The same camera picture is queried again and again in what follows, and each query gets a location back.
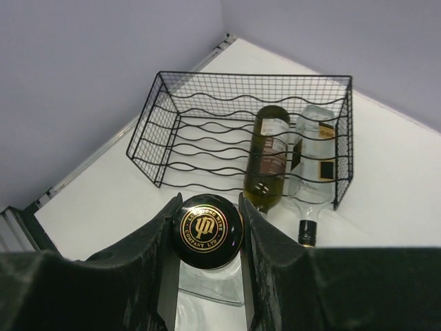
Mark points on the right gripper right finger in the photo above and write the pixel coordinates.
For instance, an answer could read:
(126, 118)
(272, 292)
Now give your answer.
(290, 287)

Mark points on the right gripper wide left finger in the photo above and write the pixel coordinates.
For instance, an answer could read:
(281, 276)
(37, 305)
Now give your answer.
(131, 285)

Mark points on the square clear bottle dark cap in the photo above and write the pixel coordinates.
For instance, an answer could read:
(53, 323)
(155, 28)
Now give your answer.
(207, 233)

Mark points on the olive green wine bottle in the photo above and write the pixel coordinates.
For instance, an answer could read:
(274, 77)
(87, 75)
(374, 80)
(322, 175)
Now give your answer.
(266, 166)

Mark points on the clear square bottle black label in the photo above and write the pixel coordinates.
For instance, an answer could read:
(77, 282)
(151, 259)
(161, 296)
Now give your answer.
(313, 169)

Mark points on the black wire wine rack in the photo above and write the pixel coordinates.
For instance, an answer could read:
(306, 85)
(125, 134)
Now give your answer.
(195, 130)

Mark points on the aluminium rail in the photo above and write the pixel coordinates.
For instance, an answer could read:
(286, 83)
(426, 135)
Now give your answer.
(15, 237)

